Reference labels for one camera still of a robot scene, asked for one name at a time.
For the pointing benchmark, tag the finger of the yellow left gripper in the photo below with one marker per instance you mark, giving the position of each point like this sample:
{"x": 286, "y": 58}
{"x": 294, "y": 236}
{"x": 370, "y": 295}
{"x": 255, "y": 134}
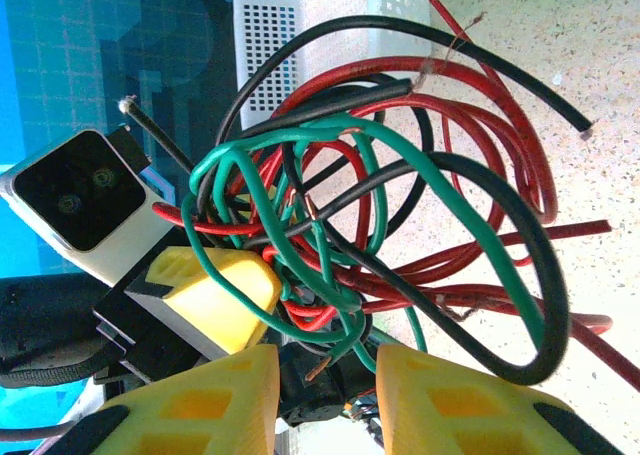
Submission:
{"x": 243, "y": 200}
{"x": 210, "y": 320}

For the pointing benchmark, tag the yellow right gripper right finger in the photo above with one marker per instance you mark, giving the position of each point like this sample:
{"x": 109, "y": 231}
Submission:
{"x": 450, "y": 415}

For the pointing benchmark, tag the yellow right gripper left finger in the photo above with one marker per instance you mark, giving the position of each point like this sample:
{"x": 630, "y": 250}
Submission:
{"x": 210, "y": 415}

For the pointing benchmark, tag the white basket square holes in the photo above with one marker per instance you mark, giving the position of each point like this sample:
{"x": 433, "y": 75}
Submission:
{"x": 350, "y": 5}

